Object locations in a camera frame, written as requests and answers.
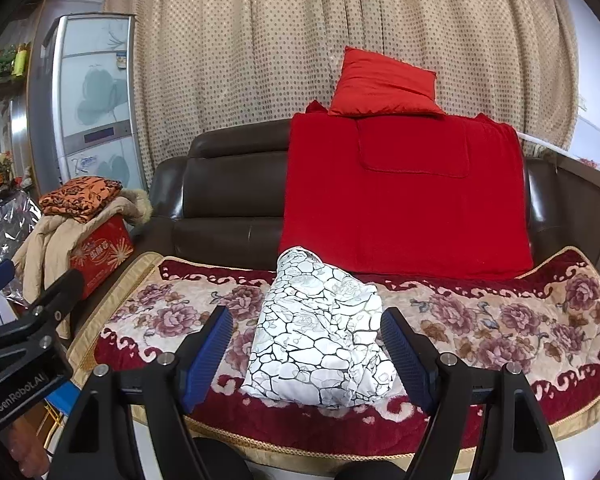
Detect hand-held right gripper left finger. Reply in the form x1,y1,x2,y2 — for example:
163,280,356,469
47,305,235,480

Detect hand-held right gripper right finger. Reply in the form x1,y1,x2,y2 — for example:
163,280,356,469
381,307,565,480

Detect white black-veined coat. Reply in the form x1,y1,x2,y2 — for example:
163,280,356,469
241,246,398,410

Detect person's left hand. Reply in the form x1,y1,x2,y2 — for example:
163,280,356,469
2,417,51,468

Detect beige fur-trimmed jacket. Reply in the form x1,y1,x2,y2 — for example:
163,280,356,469
12,189,153,341

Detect red gift box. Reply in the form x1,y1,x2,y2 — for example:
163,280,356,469
70,215,135,301

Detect clear plastic wrap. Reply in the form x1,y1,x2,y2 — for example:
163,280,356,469
0,195,43,306

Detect orange patterned folded cloth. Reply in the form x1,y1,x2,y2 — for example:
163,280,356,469
39,176,123,225

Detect person's dark trousers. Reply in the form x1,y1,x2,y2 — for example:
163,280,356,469
192,437,411,480

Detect floral sofa mat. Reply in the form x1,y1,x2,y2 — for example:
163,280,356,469
70,245,600,476

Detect flower arrangement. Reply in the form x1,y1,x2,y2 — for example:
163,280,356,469
0,149,33,198

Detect red blanket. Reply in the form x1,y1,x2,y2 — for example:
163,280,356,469
278,100,534,281

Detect brown leather sofa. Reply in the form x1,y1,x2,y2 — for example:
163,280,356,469
130,119,600,281

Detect silver floral refrigerator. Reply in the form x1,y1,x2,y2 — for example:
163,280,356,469
30,14,148,196

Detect green potted plant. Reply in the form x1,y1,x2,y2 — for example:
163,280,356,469
0,45,21,81

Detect yellow bottle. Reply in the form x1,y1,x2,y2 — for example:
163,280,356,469
12,42,31,77

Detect white rod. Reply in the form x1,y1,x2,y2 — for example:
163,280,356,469
517,131,573,155

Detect red pillow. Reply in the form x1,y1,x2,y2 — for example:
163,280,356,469
328,46,445,118

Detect beige dotted curtain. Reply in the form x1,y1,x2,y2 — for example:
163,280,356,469
102,0,580,201

